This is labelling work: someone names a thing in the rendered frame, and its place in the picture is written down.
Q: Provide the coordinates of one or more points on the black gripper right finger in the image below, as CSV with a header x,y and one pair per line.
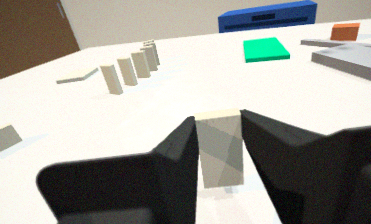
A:
x,y
309,177

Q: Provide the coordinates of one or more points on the green flat bar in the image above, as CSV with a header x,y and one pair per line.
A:
x,y
264,50

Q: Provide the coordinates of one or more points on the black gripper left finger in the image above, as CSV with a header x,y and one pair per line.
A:
x,y
165,180

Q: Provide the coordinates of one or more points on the orange block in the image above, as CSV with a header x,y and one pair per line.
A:
x,y
345,32

